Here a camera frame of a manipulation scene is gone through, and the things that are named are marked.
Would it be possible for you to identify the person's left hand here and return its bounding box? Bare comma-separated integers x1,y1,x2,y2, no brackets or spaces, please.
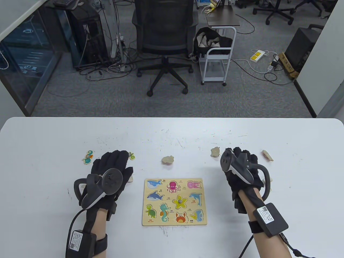
81,150,134,221

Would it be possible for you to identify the person's right hand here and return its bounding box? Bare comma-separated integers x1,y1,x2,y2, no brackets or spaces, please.
224,147,265,214

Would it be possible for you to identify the seahorse puzzle piece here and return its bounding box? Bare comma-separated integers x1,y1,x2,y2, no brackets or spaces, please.
82,150,94,165

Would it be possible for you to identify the wooden animal puzzle frame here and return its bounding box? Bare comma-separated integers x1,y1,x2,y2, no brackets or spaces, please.
142,178,208,227

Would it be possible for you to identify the yellow starfish puzzle piece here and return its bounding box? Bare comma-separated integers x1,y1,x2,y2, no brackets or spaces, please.
173,195,188,210

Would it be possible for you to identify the person's left forearm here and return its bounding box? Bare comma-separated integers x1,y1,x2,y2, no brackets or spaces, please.
90,208,108,237

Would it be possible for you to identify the person's right forearm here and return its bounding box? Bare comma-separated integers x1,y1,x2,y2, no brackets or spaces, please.
242,188,293,258

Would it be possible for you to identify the black white handheld controller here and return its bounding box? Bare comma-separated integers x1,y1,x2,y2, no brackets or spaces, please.
220,149,271,201
74,168,123,209

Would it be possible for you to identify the black labelled wrist box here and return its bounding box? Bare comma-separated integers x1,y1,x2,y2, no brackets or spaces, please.
65,230,96,258
253,203,289,237

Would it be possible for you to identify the cardboard box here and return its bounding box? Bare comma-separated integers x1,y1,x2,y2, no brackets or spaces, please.
278,52,299,79

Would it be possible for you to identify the yellow white power strip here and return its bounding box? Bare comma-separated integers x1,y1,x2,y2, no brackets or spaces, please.
250,50,266,63

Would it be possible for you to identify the white desk leg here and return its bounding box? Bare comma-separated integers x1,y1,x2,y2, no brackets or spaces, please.
114,0,127,71

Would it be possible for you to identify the black computer tower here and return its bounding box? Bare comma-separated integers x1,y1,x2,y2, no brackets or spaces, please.
67,7,109,67

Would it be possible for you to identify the glass partition panel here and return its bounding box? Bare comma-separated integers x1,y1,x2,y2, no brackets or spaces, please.
0,5,63,117

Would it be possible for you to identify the white rolling cart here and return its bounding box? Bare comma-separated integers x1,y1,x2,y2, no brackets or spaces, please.
200,26,237,87

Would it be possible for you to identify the black cabinet box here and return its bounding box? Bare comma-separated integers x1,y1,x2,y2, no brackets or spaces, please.
284,27,323,71

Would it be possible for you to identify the black mesh office chair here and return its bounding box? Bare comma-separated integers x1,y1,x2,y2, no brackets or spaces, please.
132,0,199,97

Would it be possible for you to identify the black bag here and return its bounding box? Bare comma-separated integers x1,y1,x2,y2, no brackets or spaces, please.
193,27,233,55

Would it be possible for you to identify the dark brown side desk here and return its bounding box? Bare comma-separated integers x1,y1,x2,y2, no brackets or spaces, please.
206,5,240,27

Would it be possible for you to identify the black keyboard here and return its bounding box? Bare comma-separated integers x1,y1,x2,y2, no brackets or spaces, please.
52,0,81,10

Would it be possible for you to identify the black swivel office chair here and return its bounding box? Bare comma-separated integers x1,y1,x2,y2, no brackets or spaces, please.
253,0,295,26
294,0,331,18

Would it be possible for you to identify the black wrist strap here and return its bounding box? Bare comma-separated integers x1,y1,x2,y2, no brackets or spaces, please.
248,220,265,235
94,234,108,253

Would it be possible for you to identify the thin black cable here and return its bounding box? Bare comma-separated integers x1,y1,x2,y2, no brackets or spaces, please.
67,209,86,242
239,234,254,258

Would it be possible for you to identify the black cable with connectors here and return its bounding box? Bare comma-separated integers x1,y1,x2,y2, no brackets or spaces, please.
279,232,312,258

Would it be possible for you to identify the bundle of floor cables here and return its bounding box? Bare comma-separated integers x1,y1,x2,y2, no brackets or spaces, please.
78,46,140,81

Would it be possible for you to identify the long black floor cable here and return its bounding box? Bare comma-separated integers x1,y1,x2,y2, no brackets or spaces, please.
231,59,295,86

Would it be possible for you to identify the white cord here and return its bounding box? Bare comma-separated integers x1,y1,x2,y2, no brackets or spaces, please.
0,49,10,70

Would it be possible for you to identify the yellow white cable bundle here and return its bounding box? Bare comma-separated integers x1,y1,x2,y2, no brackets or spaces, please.
202,0,218,14

